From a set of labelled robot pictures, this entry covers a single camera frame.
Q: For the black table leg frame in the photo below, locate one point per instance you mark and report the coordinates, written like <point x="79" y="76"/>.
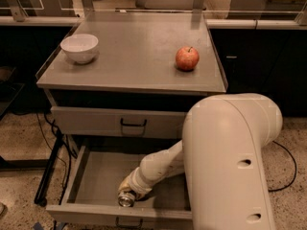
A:
<point x="40" y="196"/>

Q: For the closed upper grey drawer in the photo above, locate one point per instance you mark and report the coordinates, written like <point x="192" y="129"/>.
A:
<point x="119" y="122"/>

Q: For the white ceramic bowl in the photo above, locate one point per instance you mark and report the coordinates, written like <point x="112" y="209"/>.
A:
<point x="81" y="48"/>

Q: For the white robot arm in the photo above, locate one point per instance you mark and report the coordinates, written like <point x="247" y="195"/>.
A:
<point x="220" y="155"/>

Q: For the open middle grey drawer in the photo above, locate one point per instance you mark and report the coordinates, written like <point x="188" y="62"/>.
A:
<point x="91" y="195"/>

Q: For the red apple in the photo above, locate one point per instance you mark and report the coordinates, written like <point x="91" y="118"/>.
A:
<point x="187" y="58"/>

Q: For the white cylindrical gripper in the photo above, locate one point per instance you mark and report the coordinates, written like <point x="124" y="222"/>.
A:
<point x="136" y="181"/>

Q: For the grey drawer cabinet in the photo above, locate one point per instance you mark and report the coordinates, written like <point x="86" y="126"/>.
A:
<point x="135" y="69"/>

